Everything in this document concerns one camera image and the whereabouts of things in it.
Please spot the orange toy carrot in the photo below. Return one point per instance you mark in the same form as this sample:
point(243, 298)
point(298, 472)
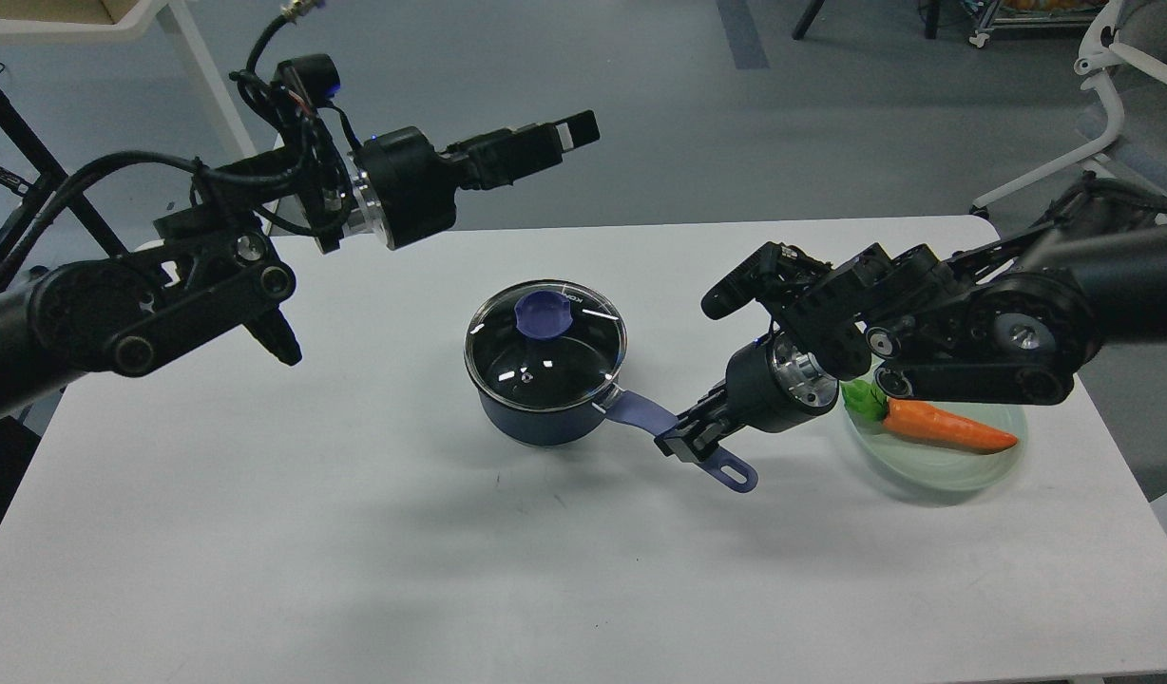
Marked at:
point(920, 421)

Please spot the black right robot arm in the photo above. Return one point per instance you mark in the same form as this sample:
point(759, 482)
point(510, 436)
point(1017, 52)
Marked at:
point(1010, 322)

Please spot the dark blue saucepan purple handle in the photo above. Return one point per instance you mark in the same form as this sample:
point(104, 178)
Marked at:
point(558, 427)

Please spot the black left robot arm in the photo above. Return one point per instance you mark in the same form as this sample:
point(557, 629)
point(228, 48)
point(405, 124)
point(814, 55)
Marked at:
point(215, 269)

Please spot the glass lid purple knob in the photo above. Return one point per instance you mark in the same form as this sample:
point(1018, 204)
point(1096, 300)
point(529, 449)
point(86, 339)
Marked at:
point(544, 345)

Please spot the wheeled cart base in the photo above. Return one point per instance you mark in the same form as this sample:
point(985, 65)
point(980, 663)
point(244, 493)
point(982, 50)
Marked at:
point(1025, 20)

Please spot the white desk frame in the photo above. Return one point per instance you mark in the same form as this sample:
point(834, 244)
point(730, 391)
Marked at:
point(101, 35)

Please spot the pale green plate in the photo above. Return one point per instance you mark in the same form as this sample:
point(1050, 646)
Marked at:
point(945, 469)

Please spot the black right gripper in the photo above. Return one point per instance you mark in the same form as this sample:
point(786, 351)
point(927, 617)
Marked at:
point(770, 385)

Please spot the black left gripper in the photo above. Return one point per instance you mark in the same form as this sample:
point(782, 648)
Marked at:
point(409, 190)

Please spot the white office chair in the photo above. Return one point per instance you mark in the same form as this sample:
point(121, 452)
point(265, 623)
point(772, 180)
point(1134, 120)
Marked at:
point(1122, 59)

